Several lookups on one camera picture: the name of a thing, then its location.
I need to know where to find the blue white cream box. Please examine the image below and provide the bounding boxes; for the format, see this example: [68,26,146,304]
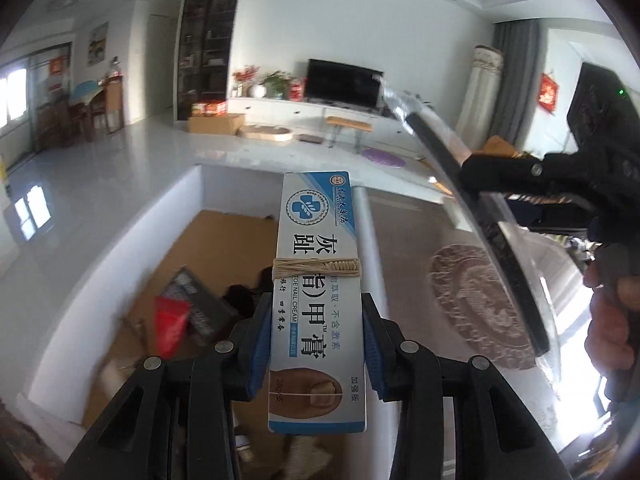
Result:
[268,171,366,436]

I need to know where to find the red snack packet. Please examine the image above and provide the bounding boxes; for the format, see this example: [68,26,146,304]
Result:
[154,296,190,360]

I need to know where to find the black box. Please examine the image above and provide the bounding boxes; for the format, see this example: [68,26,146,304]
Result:
[378,76,560,361]

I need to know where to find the person's right hand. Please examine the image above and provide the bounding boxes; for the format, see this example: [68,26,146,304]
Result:
[584,260,634,376]

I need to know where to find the orange lounge chair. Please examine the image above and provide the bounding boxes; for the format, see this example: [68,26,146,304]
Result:
[480,136,522,158]

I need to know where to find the grey curtain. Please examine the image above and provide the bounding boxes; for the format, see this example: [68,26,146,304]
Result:
[488,20,546,146]

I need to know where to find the purple round mat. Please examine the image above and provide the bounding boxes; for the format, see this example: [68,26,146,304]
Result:
[361,148,406,168]

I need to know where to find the wooden bench with metal legs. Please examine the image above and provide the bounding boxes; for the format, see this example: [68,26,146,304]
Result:
[326,116,373,153]

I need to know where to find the round wooden tray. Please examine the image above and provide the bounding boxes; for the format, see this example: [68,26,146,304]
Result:
[236,125,295,142]

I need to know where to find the cardboard box on floor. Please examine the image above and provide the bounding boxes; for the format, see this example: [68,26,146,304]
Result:
[188,114,245,136]

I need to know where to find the white tv cabinet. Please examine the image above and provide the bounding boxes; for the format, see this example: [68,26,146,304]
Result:
[227,98,401,136]

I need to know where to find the white vase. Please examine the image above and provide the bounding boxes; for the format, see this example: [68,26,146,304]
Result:
[250,84,267,99]

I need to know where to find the black television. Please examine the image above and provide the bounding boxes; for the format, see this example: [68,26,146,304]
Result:
[305,58,384,110]

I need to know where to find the green potted plant left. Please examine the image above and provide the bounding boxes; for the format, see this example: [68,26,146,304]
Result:
[262,70,294,100]

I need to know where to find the red flower bouquet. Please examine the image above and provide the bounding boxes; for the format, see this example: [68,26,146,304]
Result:
[232,65,259,98]

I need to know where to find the wooden dining table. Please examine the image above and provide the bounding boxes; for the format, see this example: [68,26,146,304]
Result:
[68,76,125,142]

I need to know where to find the black glass display cabinet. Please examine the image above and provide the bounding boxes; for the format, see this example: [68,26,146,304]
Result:
[174,0,239,122]

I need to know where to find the red wall decoration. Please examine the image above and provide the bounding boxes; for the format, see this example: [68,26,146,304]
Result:
[537,73,559,114]

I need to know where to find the wall painting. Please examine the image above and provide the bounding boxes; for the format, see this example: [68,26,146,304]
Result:
[88,22,108,66]

